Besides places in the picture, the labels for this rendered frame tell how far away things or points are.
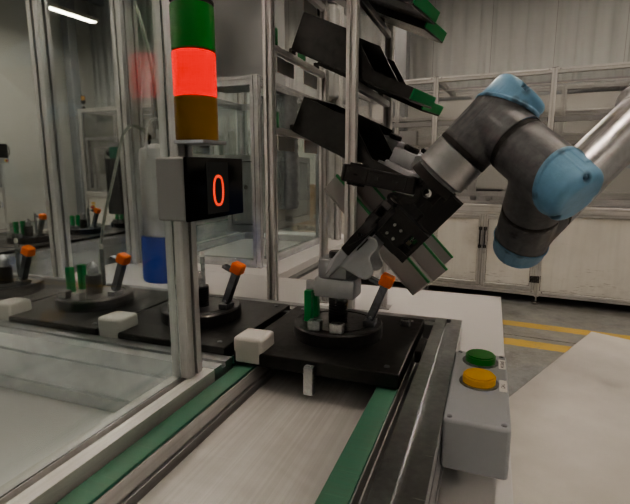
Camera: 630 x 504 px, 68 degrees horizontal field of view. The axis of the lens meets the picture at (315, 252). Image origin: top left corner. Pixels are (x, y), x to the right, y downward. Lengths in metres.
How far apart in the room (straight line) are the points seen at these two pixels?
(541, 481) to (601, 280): 4.16
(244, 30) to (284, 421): 1.66
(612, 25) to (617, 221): 5.23
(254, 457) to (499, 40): 9.15
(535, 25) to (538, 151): 8.86
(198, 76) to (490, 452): 0.52
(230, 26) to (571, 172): 1.67
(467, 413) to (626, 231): 4.23
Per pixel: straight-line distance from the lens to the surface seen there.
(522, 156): 0.61
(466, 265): 4.78
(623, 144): 0.83
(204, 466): 0.56
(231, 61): 2.04
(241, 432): 0.61
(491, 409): 0.59
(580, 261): 4.74
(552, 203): 0.59
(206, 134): 0.57
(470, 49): 9.49
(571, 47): 9.36
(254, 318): 0.83
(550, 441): 0.76
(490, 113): 0.64
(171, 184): 0.54
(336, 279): 0.71
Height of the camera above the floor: 1.23
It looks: 10 degrees down
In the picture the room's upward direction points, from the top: straight up
